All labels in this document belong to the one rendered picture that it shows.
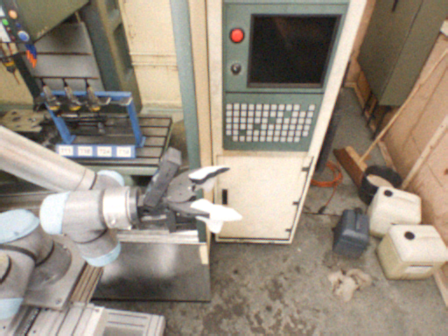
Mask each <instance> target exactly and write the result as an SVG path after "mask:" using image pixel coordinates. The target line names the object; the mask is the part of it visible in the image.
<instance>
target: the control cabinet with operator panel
mask: <svg viewBox="0 0 448 336"><path fill-rule="evenodd" d="M366 1H367V0H206V25H207V44H208V62H209V81H210V100H211V124H212V156H213V167H215V166H227V167H230V171H226V172H224V173H222V174H218V175H217V176H216V177H215V182H214V186H213V192H214V204H215V205H221V206H223V207H227V208H233V209H234V210H235V211H236V212H238V213H239V214H241V215H242V220H233V221H224V223H223V224H222V229H221V231H220V232H219V233H215V240H216V241H217V242H225V243H228V242H262V243H275V244H276V245H280V244H281V243H291V242H292V237H293V235H294V232H295V230H296V225H297V223H298V219H299V216H300V212H301V209H302V206H303V204H304V200H305V195H306V194H307V191H308V185H309V184H310V182H311V178H312V173H313V170H314V167H315V165H316V160H317V158H318V155H319V152H320V147H321V144H322V142H323V139H324V137H325V132H326V128H327V126H328V123H329V119H330V116H331V113H332V112H333V104H334V103H335V100H336V98H337V95H338V91H339V88H340V83H341V82H342V76H343V74H344V72H345V69H346V66H347V60H348V58H349V55H350V53H351V50H352V45H353V43H354V39H355V37H356V34H357V29H358V27H359V24H360V21H361V16H362V12H363V11H364V8H365V6H366Z"/></svg>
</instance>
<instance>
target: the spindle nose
mask: <svg viewBox="0 0 448 336"><path fill-rule="evenodd" d="M18 51H19V47H18V43H0V59H1V58H8V57H10V56H12V55H13V54H15V53H17V52H18Z"/></svg>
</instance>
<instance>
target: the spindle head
mask: <svg viewBox="0 0 448 336"><path fill-rule="evenodd" d="M89 1H90V0H14V3H15V5H16V6H17V11H18V13H19V14H20V16H21V19H22V21H23V22H24V26H25V29H26V30H27V31H28V33H29V37H30V38H31V41H32V43H33V44H35V43H36V42H37V41H39V40H40V39H41V38H43V37H44V36H45V35H46V34H47V33H49V32H50V31H52V30H53V29H55V28H56V27H57V26H58V25H60V24H61V23H62V22H63V21H65V20H66V19H68V18H70V17H71V16H72V15H73V14H74V13H76V12H77V11H78V10H79V9H81V8H82V7H83V6H84V5H86V4H88V3H89ZM0 7H1V8H2V10H3V14H4V15H5V16H0V21H1V22H2V19H3V18H6V19H7V20H8V21H9V22H10V25H7V26H5V25H4V24H3V23H2V26H3V28H4V29H5V28H6V27H10V28H11V29H12V30H13V33H12V34H9V33H8V32H7V31H6V30H5V32H6V33H7V35H8V37H9V40H10V41H6V42H3V40H2V39H1V36H0V43H21V41H20V37H19V36H18V34H17V31H16V30H15V28H14V26H13V23H12V22H11V19H10V16H9V14H8V13H7V11H6V9H5V7H4V4H3V2H2V0H0ZM11 35H13V36H15V37H16V38H17V42H13V41H11V39H10V36H11Z"/></svg>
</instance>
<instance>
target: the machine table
mask: <svg viewBox="0 0 448 336"><path fill-rule="evenodd" d="M8 113H9V111H0V120H1V119H2V118H4V116H5V115H6V114H8ZM68 116H77V114H76V113H72V112H63V115H62V116H61V117H62V119H63V123H64V124H65V125H66V126H67V131H68V132H69V131H70V130H72V132H71V131H70V132H69V135H76V138H75V139H74V140H73V141H72V144H113V145H134V144H135V142H136V137H135V135H134V130H133V127H132V124H131V120H130V115H129V114H117V113H100V116H108V118H109V119H108V122H105V127H104V128H99V127H98V124H97V123H79V126H80V127H77V129H72V127H71V125H70V123H67V122H65V121H64V119H65V118H66V117H68ZM125 116H127V118H128V121H129V126H128V124H127V121H125V119H126V117H125ZM124 118H125V119H124ZM138 118H139V119H138ZM156 118H157V119H156ZM113 120H114V121H113ZM137 120H138V123H139V126H140V129H141V132H142V137H146V139H145V140H146V141H145V143H144V145H143V148H136V152H137V154H136V158H135V159H121V158H84V157H65V158H68V159H69V160H71V161H72V162H74V163H76V164H78V165H80V166H84V167H85V168H87V169H89V170H90V171H93V172H95V173H97V172H100V171H114V172H117V173H118V174H143V175H154V173H155V171H156V170H157V169H158V166H159V163H160V159H161V157H162V156H163V154H164V153H165V151H166V148H167V145H168V143H169V140H170V134H171V133H172V127H173V118H172V115H161V114H137ZM112 121H113V122H112ZM139 121H140V122H139ZM141 123H142V124H141ZM144 123H145V124H144ZM142 125H143V126H142ZM89 126H90V127H89ZM131 127H132V128H131ZM154 128H155V129H154ZM76 130H77V131H76ZM154 130H155V131H154ZM153 131H154V132H153ZM46 139H48V140H49V141H48V142H49V143H51V144H53V145H47V146H43V147H45V148H47V149H48V150H49V151H53V152H55V149H53V147H54V148H55V146H54V145H55V144H61V143H62V142H63V141H64V139H62V138H57V136H56V137H52V138H50V139H49V135H48V136H46ZM46 139H44V140H43V142H38V143H39V144H42V143H45V141H46ZM60 139H61V140H60ZM131 139H132V140H131ZM154 139H155V140H154ZM82 140H83V141H82ZM151 140H152V141H151ZM56 141H57V142H56Z"/></svg>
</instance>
